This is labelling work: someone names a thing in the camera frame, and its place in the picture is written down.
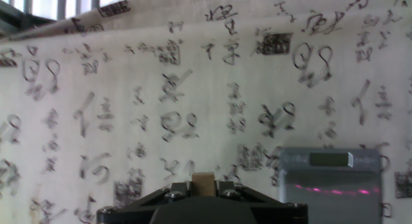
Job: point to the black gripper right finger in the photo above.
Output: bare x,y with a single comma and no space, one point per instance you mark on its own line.
225,189

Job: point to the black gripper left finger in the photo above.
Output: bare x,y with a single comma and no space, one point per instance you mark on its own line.
178,190

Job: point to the small wooden block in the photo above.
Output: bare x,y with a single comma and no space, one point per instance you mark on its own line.
203,183

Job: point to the silver digital pocket scale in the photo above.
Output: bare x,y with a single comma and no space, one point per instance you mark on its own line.
328,204

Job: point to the beige calligraphy print cloth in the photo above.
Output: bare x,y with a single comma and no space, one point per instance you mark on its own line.
206,89

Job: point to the dark grey frame beam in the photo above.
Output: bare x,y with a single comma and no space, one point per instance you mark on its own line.
13,21

